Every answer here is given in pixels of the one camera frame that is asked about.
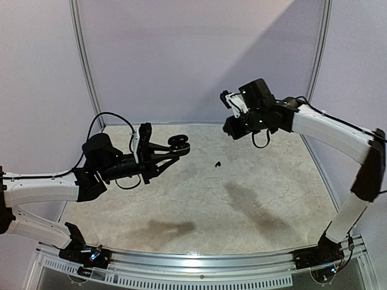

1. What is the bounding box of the right aluminium frame post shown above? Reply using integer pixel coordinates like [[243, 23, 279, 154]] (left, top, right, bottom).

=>
[[305, 0, 333, 102]]

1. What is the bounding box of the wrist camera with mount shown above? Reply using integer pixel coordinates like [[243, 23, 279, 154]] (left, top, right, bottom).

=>
[[129, 123, 152, 162], [220, 91, 249, 118]]

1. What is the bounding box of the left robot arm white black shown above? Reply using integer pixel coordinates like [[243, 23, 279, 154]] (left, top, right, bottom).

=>
[[1, 133, 190, 262]]

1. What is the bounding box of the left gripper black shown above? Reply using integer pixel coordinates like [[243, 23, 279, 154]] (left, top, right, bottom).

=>
[[99, 143, 178, 184]]

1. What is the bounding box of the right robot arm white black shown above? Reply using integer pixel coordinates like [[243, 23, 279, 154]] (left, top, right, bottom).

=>
[[220, 79, 386, 263]]

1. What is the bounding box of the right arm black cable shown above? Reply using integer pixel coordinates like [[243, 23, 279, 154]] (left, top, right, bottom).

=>
[[252, 95, 387, 260]]

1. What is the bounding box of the aluminium frame post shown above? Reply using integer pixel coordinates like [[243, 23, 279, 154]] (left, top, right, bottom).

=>
[[68, 0, 102, 115], [305, 0, 333, 102]]

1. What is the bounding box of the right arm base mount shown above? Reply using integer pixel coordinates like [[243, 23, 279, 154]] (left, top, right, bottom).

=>
[[291, 234, 354, 284]]

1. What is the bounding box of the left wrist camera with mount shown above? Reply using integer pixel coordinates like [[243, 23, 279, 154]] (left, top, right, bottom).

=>
[[129, 123, 152, 162]]

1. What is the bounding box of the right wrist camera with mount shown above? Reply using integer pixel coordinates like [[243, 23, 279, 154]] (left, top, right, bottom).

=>
[[220, 91, 249, 118]]

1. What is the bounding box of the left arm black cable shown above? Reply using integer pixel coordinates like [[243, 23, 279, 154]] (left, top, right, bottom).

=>
[[0, 111, 143, 190]]

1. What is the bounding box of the aluminium front rail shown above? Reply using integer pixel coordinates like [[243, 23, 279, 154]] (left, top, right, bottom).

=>
[[26, 236, 377, 289]]

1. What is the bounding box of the black earbud charging case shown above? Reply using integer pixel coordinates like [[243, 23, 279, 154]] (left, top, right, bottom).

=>
[[167, 134, 190, 156]]

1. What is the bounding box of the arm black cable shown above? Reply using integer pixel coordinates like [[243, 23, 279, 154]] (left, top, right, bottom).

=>
[[252, 95, 387, 260], [0, 111, 143, 190]]

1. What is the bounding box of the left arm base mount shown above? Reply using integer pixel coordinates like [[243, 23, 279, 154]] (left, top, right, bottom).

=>
[[59, 222, 112, 269]]

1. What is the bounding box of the left aluminium frame post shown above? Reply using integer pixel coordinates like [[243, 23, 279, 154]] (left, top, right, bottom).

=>
[[68, 0, 102, 115]]

